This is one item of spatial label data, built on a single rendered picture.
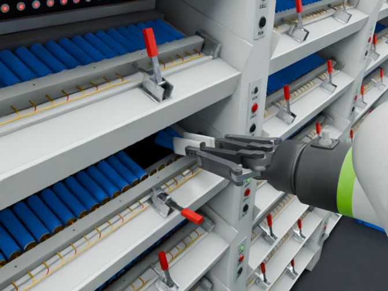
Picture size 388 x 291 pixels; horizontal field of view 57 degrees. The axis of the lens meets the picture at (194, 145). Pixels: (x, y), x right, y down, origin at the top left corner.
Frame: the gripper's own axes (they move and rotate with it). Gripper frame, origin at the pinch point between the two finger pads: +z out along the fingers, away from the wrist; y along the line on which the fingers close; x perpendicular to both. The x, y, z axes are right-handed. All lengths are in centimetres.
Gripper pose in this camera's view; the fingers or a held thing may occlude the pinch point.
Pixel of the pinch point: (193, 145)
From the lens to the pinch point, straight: 62.2
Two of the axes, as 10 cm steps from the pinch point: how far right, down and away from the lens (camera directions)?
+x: 1.2, 9.1, 3.9
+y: -6.3, 3.8, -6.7
